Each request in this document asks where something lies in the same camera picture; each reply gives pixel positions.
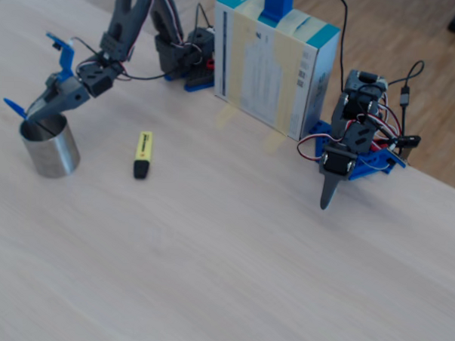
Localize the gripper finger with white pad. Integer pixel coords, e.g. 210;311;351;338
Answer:
25;74;93;127
28;69;74;115

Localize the grey pointed bare gripper finger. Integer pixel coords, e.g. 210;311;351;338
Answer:
318;173;343;213

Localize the gripper body without camera mount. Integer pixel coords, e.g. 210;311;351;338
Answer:
318;141;361;182

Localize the gripper body with camera mount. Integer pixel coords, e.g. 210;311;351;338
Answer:
75;57;117;99

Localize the blue ballpoint pen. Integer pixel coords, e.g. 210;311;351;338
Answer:
2;97;30;121

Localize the silver metal cup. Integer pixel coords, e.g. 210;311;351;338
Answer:
16;110;83;180

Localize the yellow masking tape strip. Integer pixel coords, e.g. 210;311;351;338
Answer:
261;8;313;156
214;0;268;132

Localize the black plug connector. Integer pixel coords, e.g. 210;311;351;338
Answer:
392;134;423;149

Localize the yellow highlighter black cap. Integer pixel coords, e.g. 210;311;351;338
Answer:
131;130;155;181

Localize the white teal cardboard box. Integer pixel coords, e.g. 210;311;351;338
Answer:
208;0;343;144

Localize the blue camera mount bracket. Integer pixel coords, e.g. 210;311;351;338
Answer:
44;31;76;81

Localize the large blue arm base plate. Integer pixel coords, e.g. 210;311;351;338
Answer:
301;119;409;183

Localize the grey robot arm without camera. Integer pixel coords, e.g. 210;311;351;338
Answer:
328;68;391;155

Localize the small camera circuit board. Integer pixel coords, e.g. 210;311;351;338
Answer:
51;37;75;52

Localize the red white black servo wire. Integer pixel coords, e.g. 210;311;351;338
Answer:
295;133;330;164

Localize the grey robot arm carrying camera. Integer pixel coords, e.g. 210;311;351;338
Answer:
97;0;217;92

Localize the black cable with inline adapter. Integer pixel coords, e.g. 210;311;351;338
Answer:
386;58;426;134

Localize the small blue arm base plate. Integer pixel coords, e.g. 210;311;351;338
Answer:
161;72;214;94

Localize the long black cable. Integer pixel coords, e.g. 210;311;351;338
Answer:
330;0;351;94

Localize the blue camera post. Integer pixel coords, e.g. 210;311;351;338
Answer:
258;0;294;27

